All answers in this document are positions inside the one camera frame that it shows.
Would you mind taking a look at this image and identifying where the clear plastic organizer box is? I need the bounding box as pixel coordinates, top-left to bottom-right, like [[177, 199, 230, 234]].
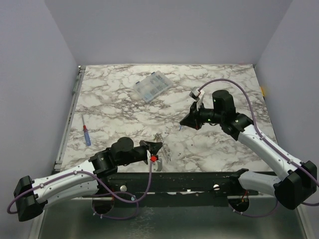
[[133, 71, 173, 103]]

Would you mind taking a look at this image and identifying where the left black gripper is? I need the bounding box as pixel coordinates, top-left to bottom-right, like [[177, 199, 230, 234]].
[[117, 140, 162, 167]]

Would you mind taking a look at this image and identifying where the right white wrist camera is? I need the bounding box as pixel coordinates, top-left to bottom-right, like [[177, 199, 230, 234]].
[[189, 87, 205, 111]]

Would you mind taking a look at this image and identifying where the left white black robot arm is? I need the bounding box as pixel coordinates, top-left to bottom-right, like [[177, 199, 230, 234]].
[[7, 137, 163, 222]]

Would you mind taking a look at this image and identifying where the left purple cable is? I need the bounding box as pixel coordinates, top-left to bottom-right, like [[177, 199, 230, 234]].
[[6, 156, 160, 220]]

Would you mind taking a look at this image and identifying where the red blue screwdriver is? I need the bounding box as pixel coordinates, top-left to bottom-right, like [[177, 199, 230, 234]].
[[81, 115, 91, 146]]

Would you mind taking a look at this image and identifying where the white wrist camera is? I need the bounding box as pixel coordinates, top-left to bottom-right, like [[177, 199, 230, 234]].
[[150, 155, 162, 172], [189, 87, 205, 111]]

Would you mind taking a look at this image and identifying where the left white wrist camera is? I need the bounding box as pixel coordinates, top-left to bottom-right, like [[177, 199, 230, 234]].
[[150, 155, 162, 172]]

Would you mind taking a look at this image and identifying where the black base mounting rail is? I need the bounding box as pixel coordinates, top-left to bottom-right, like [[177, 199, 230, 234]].
[[102, 172, 247, 207]]

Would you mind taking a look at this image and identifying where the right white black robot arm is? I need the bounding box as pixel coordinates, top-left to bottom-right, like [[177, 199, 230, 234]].
[[180, 89, 317, 210]]

